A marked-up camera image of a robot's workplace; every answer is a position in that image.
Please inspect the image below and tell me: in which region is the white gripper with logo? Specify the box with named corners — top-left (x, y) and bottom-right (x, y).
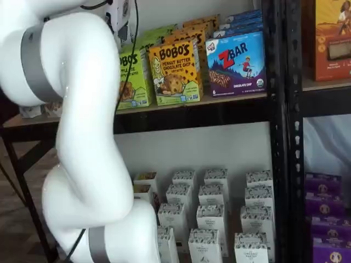
top-left (105, 0), bottom-right (132, 44)

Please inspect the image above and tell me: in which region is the green Bobo's apple pie box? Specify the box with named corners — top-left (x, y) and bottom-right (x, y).
top-left (143, 24), bottom-right (179, 39)
top-left (137, 35), bottom-right (166, 50)
top-left (117, 45), bottom-right (152, 108)

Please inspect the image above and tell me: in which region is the yellow Bobo's peanut butter box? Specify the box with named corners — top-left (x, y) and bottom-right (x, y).
top-left (175, 20), bottom-right (218, 42)
top-left (164, 28), bottom-right (208, 85)
top-left (149, 38), bottom-right (205, 106)
top-left (183, 14), bottom-right (220, 25)

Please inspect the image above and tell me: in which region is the wooden shelf board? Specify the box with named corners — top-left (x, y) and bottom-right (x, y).
top-left (2, 92), bottom-right (268, 129)
top-left (303, 78), bottom-right (351, 92)

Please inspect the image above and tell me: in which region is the blue ZBar chocolate chip box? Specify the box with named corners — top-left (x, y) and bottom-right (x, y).
top-left (205, 30), bottom-right (267, 97)
top-left (226, 9), bottom-right (262, 22)
top-left (213, 23), bottom-right (264, 39)
top-left (219, 16), bottom-right (263, 30)

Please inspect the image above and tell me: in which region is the white box with colourful top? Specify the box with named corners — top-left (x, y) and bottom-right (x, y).
top-left (133, 184), bottom-right (154, 205)
top-left (133, 171), bottom-right (158, 192)

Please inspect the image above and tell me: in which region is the white patterned-top pantry box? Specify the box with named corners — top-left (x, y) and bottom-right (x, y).
top-left (157, 203), bottom-right (188, 233)
top-left (234, 232), bottom-right (270, 263)
top-left (244, 186), bottom-right (275, 210)
top-left (246, 171), bottom-right (274, 190)
top-left (157, 226), bottom-right (179, 263)
top-left (188, 228), bottom-right (223, 263)
top-left (166, 184), bottom-right (193, 209)
top-left (240, 205), bottom-right (275, 237)
top-left (196, 204), bottom-right (229, 236)
top-left (197, 185), bottom-right (226, 209)
top-left (172, 170), bottom-right (197, 190)
top-left (204, 168), bottom-right (229, 190)

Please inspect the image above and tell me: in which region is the black metal shelf rack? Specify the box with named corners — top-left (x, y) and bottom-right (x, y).
top-left (0, 0), bottom-right (287, 263)
top-left (286, 0), bottom-right (351, 263)

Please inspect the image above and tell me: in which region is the orange snack box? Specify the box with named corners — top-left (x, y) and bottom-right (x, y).
top-left (312, 0), bottom-right (351, 82)

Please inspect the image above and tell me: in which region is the purple snack box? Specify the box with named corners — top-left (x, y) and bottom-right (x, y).
top-left (312, 237), bottom-right (351, 263)
top-left (305, 191), bottom-right (346, 218)
top-left (311, 215), bottom-right (351, 239)
top-left (305, 172), bottom-right (343, 194)

